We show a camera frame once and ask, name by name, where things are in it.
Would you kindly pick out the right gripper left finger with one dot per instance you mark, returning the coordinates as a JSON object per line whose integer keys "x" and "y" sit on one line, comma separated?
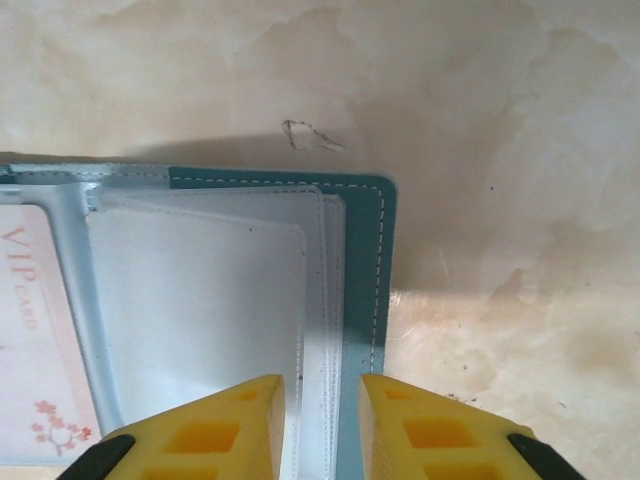
{"x": 210, "y": 440}

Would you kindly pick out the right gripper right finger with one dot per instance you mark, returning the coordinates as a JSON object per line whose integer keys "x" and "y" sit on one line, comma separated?
{"x": 435, "y": 440}

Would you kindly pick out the blue card holder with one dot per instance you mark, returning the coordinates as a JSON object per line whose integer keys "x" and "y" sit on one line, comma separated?
{"x": 362, "y": 250}

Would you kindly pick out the pink VIP card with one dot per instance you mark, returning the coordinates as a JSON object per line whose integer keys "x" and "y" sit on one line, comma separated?
{"x": 30, "y": 325}

